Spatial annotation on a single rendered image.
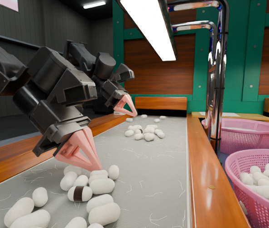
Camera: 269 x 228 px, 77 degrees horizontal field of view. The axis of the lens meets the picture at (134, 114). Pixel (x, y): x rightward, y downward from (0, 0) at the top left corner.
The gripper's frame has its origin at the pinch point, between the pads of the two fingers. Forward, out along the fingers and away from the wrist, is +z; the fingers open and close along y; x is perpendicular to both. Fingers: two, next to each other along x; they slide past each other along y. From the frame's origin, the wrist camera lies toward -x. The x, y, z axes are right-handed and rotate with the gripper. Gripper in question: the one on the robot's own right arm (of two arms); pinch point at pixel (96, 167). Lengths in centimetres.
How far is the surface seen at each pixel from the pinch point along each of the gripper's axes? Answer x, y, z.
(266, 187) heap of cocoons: -17.2, 4.2, 21.3
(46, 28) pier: 175, 610, -639
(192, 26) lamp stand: -36, 36, -11
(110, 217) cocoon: -4.6, -9.8, 5.8
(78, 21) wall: 88, 841, -708
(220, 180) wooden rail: -13.9, 0.2, 14.4
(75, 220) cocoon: -3.2, -11.9, 3.2
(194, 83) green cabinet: -26, 77, 2
